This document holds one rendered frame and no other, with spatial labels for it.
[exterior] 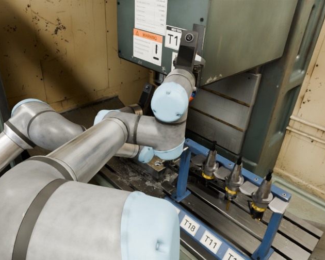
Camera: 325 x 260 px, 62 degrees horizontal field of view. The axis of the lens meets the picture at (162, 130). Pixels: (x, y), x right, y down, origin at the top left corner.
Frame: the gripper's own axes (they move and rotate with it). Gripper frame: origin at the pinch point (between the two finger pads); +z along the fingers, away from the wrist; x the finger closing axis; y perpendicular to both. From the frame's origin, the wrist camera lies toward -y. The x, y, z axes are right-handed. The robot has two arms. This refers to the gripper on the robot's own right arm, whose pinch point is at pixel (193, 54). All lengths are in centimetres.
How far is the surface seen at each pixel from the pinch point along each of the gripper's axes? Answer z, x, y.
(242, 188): -8.1, 23.6, 42.0
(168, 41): 7.7, -10.1, -1.4
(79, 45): 95, -96, 29
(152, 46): 11.6, -16.7, 1.9
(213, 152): 0.1, 11.7, 35.0
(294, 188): 75, 71, 102
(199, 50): 0.8, 1.5, -1.3
